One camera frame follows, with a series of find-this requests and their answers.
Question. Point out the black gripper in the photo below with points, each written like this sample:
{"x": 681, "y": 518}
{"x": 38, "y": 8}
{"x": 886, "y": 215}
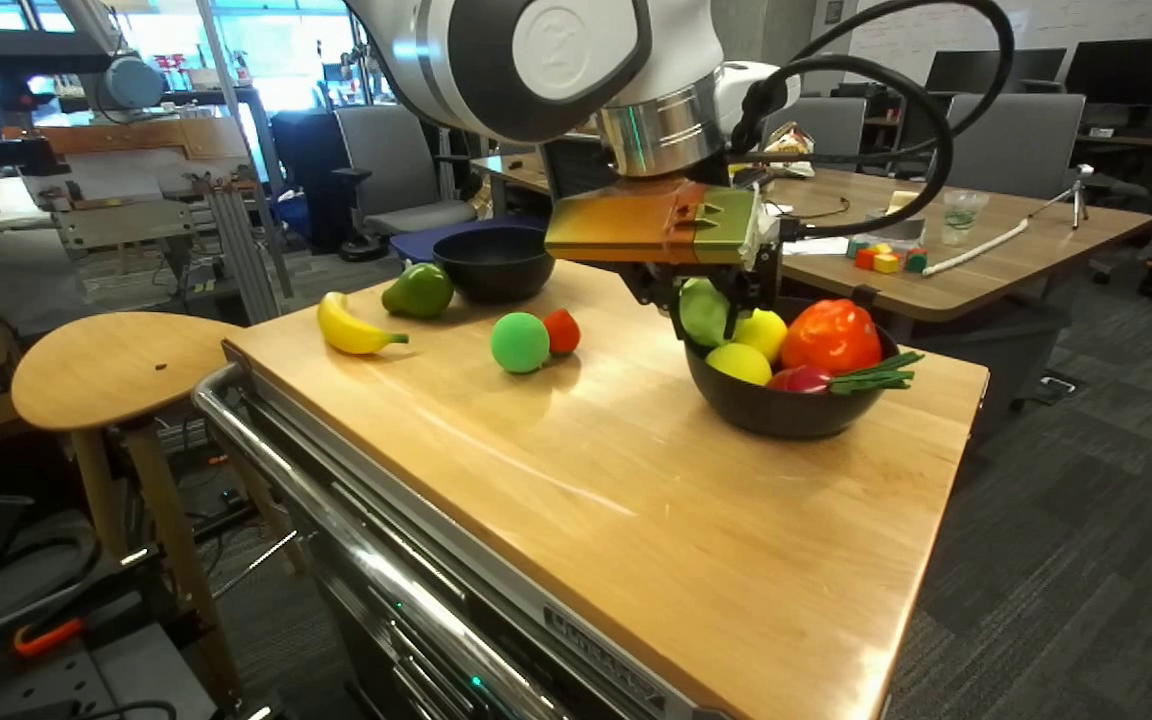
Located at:
{"x": 643, "y": 279}

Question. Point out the small red toy fruit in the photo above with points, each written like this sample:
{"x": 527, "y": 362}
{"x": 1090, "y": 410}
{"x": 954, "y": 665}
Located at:
{"x": 802, "y": 383}

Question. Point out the red toy bell pepper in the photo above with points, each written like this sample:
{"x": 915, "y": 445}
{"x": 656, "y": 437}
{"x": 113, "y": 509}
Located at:
{"x": 834, "y": 339}

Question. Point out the black bowl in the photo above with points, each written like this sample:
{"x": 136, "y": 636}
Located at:
{"x": 495, "y": 274}
{"x": 778, "y": 413}

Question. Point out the red toy strawberry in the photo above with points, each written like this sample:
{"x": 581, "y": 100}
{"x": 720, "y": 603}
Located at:
{"x": 567, "y": 332}

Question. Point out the light green foam ball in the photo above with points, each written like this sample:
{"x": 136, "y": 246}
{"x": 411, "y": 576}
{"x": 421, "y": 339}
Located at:
{"x": 522, "y": 343}

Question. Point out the green toy avocado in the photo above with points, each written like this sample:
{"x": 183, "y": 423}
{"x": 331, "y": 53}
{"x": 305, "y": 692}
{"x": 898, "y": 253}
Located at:
{"x": 419, "y": 292}

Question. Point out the yellow toy banana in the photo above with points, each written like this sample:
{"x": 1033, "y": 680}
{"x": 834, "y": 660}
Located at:
{"x": 352, "y": 329}

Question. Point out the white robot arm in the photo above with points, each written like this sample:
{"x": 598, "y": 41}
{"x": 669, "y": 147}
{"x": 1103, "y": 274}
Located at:
{"x": 419, "y": 53}

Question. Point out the grey robot arm joint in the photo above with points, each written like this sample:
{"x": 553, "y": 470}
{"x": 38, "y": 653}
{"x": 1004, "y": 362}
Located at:
{"x": 136, "y": 80}

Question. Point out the white paper sheets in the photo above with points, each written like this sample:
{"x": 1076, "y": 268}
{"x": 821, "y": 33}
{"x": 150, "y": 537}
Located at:
{"x": 821, "y": 249}

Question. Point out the beige soft toy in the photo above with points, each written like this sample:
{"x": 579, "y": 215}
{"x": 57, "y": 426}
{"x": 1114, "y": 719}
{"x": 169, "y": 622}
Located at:
{"x": 797, "y": 151}

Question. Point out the coloured toy blocks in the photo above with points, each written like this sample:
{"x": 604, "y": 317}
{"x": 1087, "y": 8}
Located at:
{"x": 886, "y": 262}

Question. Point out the grey office chair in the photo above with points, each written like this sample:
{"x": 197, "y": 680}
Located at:
{"x": 389, "y": 162}
{"x": 1039, "y": 140}
{"x": 847, "y": 124}

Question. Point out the clear plastic cup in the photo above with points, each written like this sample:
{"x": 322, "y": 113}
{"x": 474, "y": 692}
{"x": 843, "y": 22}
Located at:
{"x": 970, "y": 215}

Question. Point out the thin white stick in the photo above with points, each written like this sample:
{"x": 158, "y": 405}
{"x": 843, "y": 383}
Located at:
{"x": 1002, "y": 241}

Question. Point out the black computer monitor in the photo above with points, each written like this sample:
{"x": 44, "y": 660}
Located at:
{"x": 962, "y": 69}
{"x": 1143, "y": 73}

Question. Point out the long wooden conference table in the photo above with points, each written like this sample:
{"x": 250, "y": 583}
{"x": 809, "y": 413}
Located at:
{"x": 1083, "y": 241}

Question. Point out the small silver tripod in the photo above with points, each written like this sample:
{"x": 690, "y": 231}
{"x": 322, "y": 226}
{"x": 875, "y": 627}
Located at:
{"x": 1083, "y": 182}

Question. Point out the black office chair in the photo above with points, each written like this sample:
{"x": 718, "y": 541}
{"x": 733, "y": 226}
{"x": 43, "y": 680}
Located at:
{"x": 311, "y": 162}

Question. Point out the silver tool cart cabinet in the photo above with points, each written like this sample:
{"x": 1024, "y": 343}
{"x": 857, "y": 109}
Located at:
{"x": 377, "y": 627}

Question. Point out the thin silver metal rod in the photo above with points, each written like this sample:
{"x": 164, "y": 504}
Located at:
{"x": 258, "y": 561}

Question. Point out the round wooden stool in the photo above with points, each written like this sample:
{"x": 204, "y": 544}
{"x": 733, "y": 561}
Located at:
{"x": 109, "y": 365}

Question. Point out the black perforated breadboard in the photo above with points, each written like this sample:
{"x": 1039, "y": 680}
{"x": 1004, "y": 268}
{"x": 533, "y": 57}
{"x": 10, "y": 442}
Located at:
{"x": 150, "y": 673}

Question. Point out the orange wrist camera block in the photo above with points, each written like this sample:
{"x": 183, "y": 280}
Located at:
{"x": 628, "y": 220}

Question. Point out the grey aluminium frame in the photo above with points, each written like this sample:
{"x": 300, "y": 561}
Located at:
{"x": 237, "y": 241}

